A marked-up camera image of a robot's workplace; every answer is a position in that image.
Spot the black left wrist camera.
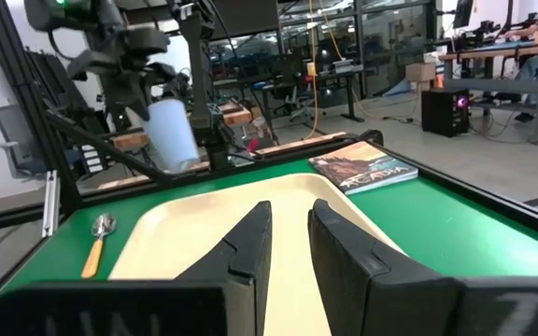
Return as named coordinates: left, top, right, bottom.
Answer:
left=123, top=27, right=171, bottom=56

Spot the cream plastic tray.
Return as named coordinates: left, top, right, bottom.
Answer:
left=108, top=172, right=408, bottom=336

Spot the cardboard box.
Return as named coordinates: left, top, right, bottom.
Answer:
left=404, top=61, right=437, bottom=84

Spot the grey office chair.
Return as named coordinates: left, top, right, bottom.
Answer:
left=0, top=103, right=49, bottom=181

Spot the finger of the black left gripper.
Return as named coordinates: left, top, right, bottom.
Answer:
left=118, top=88, right=151, bottom=123
left=149, top=61, right=177, bottom=101

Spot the light blue plastic cup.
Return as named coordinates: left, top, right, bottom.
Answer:
left=143, top=98, right=201, bottom=175

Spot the black computer monitor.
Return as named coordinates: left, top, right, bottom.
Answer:
left=453, top=0, right=475, bottom=29

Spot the wooden top workbench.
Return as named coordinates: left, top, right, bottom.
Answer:
left=438, top=39, right=538, bottom=146

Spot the black office desk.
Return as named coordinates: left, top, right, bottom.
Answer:
left=254, top=69, right=366, bottom=125

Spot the spoon with orange handle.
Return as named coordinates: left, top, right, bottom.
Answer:
left=80, top=213, right=119, bottom=280

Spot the silver aluminium extrusion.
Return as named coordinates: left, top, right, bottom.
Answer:
left=40, top=170, right=60, bottom=238

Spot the yellow hanging cable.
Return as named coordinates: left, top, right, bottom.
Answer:
left=305, top=0, right=322, bottom=141

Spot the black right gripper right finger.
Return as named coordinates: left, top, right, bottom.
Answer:
left=307, top=198, right=461, bottom=336

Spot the green table mat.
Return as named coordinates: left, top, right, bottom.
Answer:
left=0, top=158, right=538, bottom=336

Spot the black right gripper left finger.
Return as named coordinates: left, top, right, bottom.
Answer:
left=174, top=200, right=274, bottom=336

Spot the Acadia picture book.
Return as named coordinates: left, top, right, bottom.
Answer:
left=307, top=140, right=419, bottom=196

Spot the black computer tower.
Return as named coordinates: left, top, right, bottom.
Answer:
left=420, top=89, right=471, bottom=138

